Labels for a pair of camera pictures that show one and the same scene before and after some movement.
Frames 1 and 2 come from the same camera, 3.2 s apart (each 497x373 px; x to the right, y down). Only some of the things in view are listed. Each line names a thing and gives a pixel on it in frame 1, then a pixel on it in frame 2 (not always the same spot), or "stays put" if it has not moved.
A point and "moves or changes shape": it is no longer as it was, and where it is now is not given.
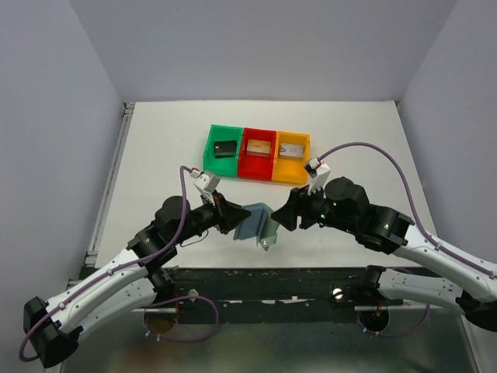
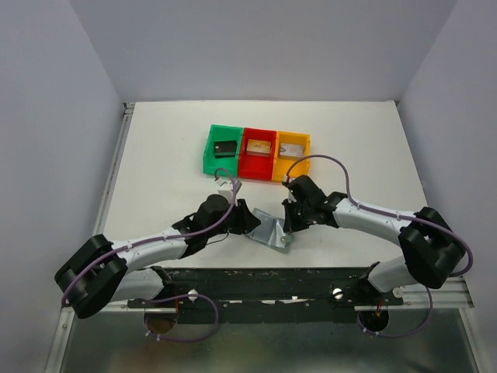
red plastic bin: [254, 165] stays put
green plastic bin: [223, 166] stays put
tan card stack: [258, 148] stays put
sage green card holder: [269, 230] moves or changes shape
